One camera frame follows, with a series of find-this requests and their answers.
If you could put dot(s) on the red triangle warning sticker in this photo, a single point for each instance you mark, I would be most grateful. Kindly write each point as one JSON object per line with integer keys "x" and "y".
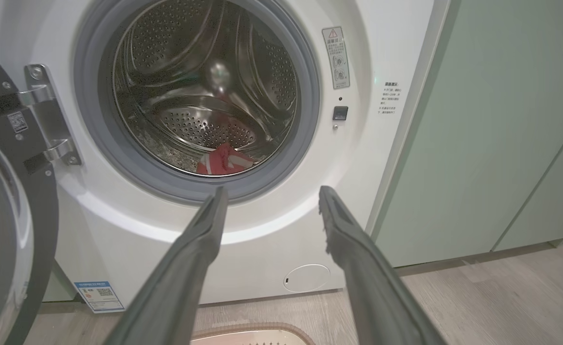
{"x": 336, "y": 57}

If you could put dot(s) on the grey rubber door gasket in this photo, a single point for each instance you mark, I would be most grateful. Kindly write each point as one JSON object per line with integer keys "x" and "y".
{"x": 87, "y": 105}

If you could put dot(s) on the white front-load washing machine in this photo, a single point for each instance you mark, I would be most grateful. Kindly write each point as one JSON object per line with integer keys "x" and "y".
{"x": 358, "y": 158}

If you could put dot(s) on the blue energy label sticker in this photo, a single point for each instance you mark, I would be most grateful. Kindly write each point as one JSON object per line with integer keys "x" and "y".
{"x": 100, "y": 296}

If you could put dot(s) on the pale green cabinet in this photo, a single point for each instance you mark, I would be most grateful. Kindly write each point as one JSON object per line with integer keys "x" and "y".
{"x": 478, "y": 134}

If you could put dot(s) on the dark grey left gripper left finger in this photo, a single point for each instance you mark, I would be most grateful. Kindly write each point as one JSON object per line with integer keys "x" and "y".
{"x": 176, "y": 282}

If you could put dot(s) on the black printed text notice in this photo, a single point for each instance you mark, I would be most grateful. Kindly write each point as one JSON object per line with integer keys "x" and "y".
{"x": 390, "y": 99}

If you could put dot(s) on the silver metal door hinge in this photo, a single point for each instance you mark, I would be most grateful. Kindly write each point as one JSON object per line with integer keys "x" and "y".
{"x": 46, "y": 110}

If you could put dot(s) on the round dark washing machine door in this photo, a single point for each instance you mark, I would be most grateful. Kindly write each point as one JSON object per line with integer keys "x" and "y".
{"x": 37, "y": 230}

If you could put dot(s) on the narrow pale green cabinet door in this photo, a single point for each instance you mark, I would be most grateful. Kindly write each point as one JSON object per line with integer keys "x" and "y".
{"x": 555, "y": 201}

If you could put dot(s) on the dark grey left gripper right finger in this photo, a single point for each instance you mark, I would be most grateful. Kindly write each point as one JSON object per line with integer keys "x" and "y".
{"x": 368, "y": 282}

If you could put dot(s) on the red white striped garment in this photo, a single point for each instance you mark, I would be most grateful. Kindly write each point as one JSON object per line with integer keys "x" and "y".
{"x": 224, "y": 160}

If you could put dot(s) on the perforated steel drum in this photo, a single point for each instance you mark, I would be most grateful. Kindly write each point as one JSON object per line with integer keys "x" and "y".
{"x": 200, "y": 72}

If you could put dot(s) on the cream perforated laundry basket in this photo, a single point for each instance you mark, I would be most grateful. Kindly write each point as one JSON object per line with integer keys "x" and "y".
{"x": 252, "y": 333}

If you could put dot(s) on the black square door lock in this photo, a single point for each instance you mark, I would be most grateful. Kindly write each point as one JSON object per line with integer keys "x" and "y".
{"x": 340, "y": 113}

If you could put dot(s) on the round white filter cover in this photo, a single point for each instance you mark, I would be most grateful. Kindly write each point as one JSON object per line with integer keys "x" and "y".
{"x": 306, "y": 278}

